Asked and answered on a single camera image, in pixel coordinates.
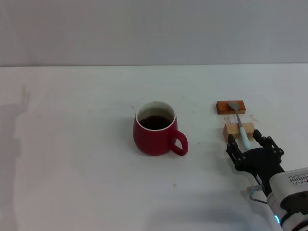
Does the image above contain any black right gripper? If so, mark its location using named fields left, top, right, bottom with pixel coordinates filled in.
left=226, top=129, right=285, bottom=191

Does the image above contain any blue handled metal spoon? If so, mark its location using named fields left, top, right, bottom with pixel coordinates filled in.
left=228, top=102, right=252, bottom=150

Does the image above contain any red ceramic cup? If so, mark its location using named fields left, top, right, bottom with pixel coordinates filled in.
left=133, top=101, right=189, bottom=156

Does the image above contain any light wooden notched block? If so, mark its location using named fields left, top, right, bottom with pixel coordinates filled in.
left=222, top=122, right=256, bottom=142

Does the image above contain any dark brown wooden block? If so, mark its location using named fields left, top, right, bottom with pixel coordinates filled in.
left=216, top=100, right=246, bottom=116

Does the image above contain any dark coffee liquid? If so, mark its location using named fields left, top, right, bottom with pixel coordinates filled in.
left=139, top=115, right=173, bottom=130

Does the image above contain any silver connector with gray cable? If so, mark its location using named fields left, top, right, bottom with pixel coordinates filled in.
left=247, top=184, right=269, bottom=205

